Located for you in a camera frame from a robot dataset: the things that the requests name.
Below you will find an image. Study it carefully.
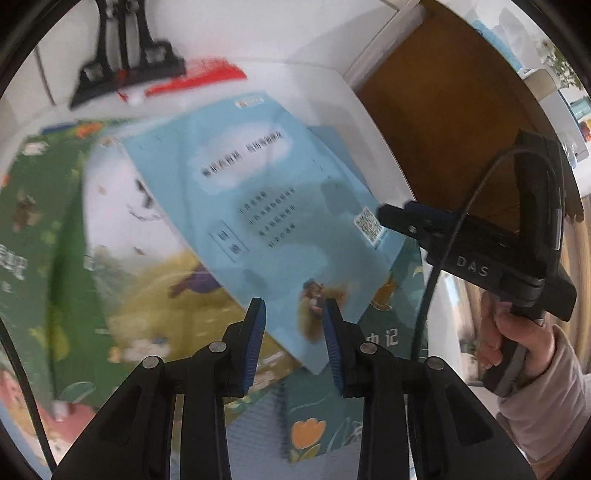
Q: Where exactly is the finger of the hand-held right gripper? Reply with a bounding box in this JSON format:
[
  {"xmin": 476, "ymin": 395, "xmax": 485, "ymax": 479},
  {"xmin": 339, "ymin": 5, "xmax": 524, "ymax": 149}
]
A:
[{"xmin": 378, "ymin": 200, "xmax": 458, "ymax": 241}]

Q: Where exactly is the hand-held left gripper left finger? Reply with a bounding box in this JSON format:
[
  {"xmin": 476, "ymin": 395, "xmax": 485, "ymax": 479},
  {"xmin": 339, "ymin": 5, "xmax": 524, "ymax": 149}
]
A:
[{"xmin": 52, "ymin": 298, "xmax": 269, "ymax": 480}]

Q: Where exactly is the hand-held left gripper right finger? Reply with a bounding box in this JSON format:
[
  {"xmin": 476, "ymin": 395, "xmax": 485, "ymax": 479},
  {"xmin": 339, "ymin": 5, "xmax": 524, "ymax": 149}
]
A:
[{"xmin": 322, "ymin": 298, "xmax": 539, "ymax": 480}]

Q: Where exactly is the pale blue back cover book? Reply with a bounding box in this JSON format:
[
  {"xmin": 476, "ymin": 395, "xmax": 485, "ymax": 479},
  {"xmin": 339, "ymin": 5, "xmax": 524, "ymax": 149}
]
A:
[{"xmin": 121, "ymin": 90, "xmax": 409, "ymax": 376}]

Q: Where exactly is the dark green beetle cover book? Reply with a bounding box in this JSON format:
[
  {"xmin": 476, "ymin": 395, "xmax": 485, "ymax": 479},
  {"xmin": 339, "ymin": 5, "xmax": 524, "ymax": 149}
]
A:
[{"xmin": 0, "ymin": 120, "xmax": 125, "ymax": 409}]

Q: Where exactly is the person's right forearm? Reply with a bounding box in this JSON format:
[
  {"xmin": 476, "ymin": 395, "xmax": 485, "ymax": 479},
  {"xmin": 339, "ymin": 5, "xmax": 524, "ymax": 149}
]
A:
[{"xmin": 496, "ymin": 325, "xmax": 591, "ymax": 467}]

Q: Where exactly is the person's right hand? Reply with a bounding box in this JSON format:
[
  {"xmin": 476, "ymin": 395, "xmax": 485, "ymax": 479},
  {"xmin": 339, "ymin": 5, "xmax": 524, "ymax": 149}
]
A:
[{"xmin": 475, "ymin": 291, "xmax": 555, "ymax": 370}]

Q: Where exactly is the green butterfly cover book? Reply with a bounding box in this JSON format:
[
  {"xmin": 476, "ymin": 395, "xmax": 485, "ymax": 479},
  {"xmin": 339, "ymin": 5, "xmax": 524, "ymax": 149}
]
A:
[{"xmin": 281, "ymin": 240, "xmax": 432, "ymax": 464}]

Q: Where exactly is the light blue textured mat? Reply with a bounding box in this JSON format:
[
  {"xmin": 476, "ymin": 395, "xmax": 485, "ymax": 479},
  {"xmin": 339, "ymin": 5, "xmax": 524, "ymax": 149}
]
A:
[{"xmin": 171, "ymin": 378, "xmax": 365, "ymax": 480}]

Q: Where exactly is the brown wooden door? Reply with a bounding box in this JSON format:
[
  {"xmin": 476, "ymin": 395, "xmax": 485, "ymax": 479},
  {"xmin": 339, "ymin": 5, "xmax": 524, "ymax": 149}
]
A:
[{"xmin": 355, "ymin": 11, "xmax": 583, "ymax": 232}]

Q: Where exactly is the white landscape cover book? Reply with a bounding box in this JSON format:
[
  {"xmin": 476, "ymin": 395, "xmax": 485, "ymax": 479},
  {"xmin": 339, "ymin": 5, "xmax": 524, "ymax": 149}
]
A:
[{"xmin": 81, "ymin": 134, "xmax": 305, "ymax": 393}]

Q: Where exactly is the flower fan on black stand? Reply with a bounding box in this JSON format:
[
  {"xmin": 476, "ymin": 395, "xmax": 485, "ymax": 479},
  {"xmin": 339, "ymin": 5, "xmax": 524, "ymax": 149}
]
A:
[{"xmin": 69, "ymin": 0, "xmax": 188, "ymax": 109}]

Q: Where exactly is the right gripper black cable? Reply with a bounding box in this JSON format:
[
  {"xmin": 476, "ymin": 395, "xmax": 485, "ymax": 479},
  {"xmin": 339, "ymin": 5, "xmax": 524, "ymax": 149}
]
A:
[{"xmin": 411, "ymin": 147, "xmax": 557, "ymax": 361}]

